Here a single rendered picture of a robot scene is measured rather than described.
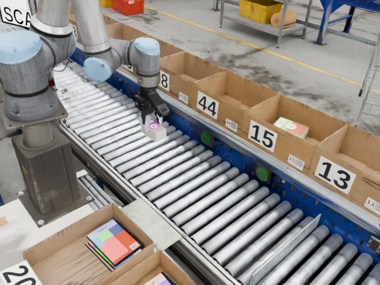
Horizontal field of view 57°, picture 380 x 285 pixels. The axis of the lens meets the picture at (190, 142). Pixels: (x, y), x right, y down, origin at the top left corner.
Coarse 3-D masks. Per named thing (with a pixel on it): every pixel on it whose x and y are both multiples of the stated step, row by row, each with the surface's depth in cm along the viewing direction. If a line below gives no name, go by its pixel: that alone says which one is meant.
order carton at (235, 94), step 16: (208, 80) 205; (224, 80) 215; (240, 80) 207; (192, 96) 201; (224, 96) 219; (240, 96) 212; (256, 96) 203; (272, 96) 194; (224, 112) 185; (240, 112) 176; (240, 128) 181
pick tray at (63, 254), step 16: (112, 208) 148; (80, 224) 139; (96, 224) 146; (128, 224) 142; (48, 240) 131; (64, 240) 137; (80, 240) 141; (144, 240) 136; (32, 256) 128; (48, 256) 134; (64, 256) 135; (80, 256) 135; (144, 256) 130; (48, 272) 129; (64, 272) 129; (80, 272) 129; (96, 272) 130; (112, 272) 120
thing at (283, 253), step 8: (320, 216) 151; (312, 224) 149; (304, 232) 146; (296, 240) 143; (288, 248) 140; (280, 256) 138; (264, 264) 129; (272, 264) 135; (256, 272) 126; (264, 272) 132; (256, 280) 130
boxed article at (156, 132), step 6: (150, 120) 149; (150, 126) 145; (156, 126) 145; (144, 132) 148; (150, 132) 144; (156, 132) 142; (162, 132) 144; (150, 138) 146; (156, 138) 143; (162, 138) 145
